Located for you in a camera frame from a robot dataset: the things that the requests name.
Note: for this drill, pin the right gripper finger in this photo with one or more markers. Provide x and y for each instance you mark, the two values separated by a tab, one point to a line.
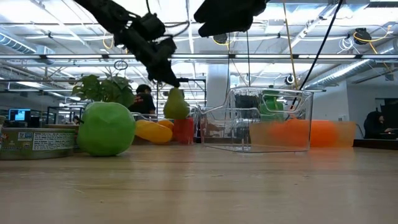
227	29
224	9

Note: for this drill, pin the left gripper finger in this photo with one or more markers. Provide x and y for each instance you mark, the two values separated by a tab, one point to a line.
163	74

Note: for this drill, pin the green speckled pear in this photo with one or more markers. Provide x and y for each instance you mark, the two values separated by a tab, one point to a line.
176	105

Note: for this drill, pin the yellow mango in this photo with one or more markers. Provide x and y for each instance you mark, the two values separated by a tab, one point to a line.
154	132

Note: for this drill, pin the red bell pepper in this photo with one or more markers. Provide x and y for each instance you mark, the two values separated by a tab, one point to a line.
184	132

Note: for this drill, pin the green apple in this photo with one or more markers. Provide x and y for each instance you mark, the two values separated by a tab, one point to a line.
105	129

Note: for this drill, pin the gold can green label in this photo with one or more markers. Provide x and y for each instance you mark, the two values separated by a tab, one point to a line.
37	144

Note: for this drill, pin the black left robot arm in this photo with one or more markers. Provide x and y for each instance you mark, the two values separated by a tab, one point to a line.
102	12

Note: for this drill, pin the black metal rack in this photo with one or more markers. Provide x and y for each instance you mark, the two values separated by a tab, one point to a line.
192	80

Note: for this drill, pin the person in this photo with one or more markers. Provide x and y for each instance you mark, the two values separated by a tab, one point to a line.
374	124
143	101

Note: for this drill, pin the green potted plant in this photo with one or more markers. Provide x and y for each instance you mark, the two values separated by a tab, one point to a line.
102	88

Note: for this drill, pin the green plastic bottle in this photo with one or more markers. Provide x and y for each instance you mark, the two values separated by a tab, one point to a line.
272	107

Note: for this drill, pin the computer monitor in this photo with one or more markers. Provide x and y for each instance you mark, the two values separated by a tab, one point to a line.
19	115

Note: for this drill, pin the orange translucent plastic tray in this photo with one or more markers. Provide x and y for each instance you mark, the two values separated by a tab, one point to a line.
348	133

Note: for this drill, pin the dark desk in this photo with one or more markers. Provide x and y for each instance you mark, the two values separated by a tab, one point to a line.
376	143

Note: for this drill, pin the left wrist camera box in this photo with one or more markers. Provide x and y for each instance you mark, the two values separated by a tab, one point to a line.
149	26

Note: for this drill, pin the silver ventilation duct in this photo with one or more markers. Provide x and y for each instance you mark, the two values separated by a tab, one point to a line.
357	68

